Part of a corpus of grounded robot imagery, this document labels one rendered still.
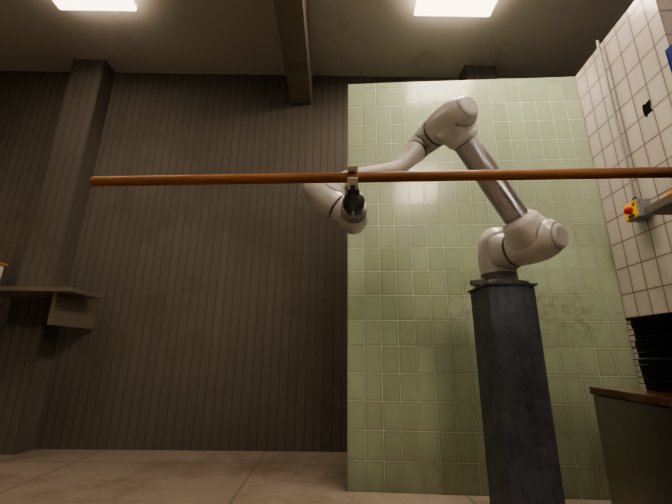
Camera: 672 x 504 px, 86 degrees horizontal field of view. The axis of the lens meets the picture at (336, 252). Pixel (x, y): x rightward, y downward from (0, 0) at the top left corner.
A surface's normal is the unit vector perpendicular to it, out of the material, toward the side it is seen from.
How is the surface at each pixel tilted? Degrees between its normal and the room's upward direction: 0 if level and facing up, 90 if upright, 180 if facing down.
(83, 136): 90
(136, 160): 90
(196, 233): 90
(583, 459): 90
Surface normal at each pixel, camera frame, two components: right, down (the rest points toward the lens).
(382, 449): -0.06, -0.27
